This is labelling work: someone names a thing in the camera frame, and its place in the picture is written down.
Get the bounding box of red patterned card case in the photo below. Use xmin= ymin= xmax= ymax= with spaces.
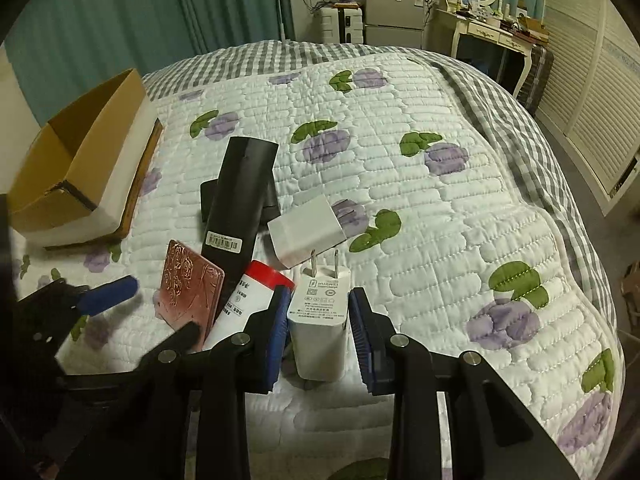
xmin=156 ymin=240 xmax=224 ymax=351

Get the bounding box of red capped white bottle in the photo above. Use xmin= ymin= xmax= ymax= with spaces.
xmin=202 ymin=260 xmax=295 ymax=351

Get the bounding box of white plug charger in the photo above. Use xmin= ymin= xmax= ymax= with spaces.
xmin=288 ymin=250 xmax=352 ymax=382

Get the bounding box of tall black remote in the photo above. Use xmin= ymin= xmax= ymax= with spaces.
xmin=201 ymin=136 xmax=278 ymax=307

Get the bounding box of white usb charger block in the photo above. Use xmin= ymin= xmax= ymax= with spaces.
xmin=268 ymin=195 xmax=369 ymax=269

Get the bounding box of black wallet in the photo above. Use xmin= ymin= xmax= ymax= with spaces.
xmin=200 ymin=174 xmax=281 ymax=226

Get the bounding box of brown cardboard box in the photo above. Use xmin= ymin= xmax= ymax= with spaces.
xmin=8 ymin=68 xmax=163 ymax=249

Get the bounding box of teal window curtain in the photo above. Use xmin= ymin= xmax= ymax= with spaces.
xmin=4 ymin=0 xmax=294 ymax=124

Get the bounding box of white louvered wardrobe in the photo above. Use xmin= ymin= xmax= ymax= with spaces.
xmin=536 ymin=0 xmax=639 ymax=217

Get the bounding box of grey striped suitcase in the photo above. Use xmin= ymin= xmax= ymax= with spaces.
xmin=516 ymin=44 xmax=554 ymax=116

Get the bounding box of small grey refrigerator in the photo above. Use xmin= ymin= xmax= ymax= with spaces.
xmin=364 ymin=0 xmax=425 ymax=49

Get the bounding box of white dressing table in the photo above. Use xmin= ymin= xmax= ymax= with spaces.
xmin=426 ymin=9 xmax=533 ymax=98

